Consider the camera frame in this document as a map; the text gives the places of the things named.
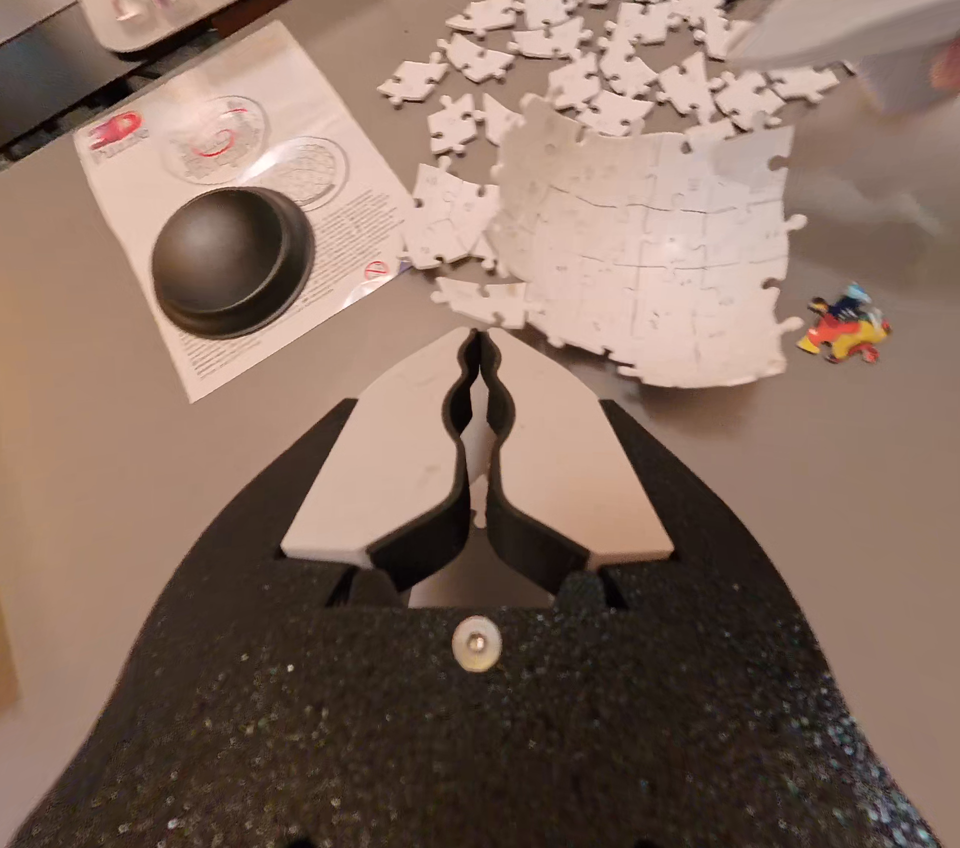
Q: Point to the black round puzzle stand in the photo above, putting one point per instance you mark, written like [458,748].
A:
[225,263]

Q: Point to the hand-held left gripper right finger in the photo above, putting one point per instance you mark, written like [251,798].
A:
[577,473]

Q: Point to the narrow assembled white puzzle strip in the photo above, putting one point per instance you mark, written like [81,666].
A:
[480,300]

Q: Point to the pile of white puzzle pieces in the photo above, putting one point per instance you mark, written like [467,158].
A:
[622,30]

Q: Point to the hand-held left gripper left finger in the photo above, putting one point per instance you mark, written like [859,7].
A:
[382,473]

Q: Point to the white instruction leaflet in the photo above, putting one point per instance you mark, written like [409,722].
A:
[135,203]

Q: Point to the small assembled white puzzle section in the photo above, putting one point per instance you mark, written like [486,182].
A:
[446,218]

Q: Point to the large assembled white puzzle section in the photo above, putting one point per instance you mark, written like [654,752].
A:
[645,248]

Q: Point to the colourful puzzle piece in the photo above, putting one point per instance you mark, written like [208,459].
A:
[844,330]

